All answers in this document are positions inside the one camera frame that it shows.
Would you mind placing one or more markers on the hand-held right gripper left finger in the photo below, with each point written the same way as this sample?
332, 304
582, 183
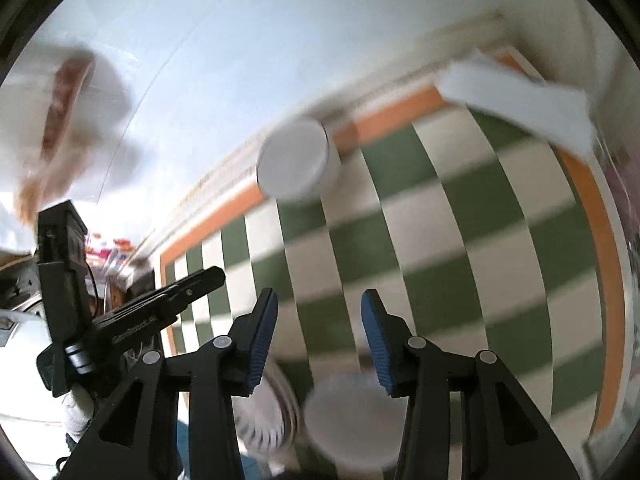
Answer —
262, 340

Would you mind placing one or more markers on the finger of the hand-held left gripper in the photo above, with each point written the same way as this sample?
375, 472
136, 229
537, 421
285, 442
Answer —
192, 282

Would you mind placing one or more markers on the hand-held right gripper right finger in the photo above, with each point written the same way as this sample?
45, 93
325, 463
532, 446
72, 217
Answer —
380, 340

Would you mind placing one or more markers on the blue striped plate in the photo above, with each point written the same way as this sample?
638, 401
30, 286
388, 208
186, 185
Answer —
270, 420

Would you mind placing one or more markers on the wide plain white bowl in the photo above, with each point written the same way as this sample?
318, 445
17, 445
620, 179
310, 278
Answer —
350, 425

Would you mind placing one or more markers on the small plain white bowl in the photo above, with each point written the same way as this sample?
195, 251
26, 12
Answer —
295, 160

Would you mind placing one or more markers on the green checkered table mat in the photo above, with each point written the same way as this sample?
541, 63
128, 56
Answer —
450, 260

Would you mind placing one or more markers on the small clear plastic bag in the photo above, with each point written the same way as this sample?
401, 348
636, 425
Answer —
65, 105

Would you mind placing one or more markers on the white folded cloth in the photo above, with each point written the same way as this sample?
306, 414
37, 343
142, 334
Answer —
520, 105

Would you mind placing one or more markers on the colourful wall stickers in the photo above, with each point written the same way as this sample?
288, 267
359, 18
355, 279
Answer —
112, 252

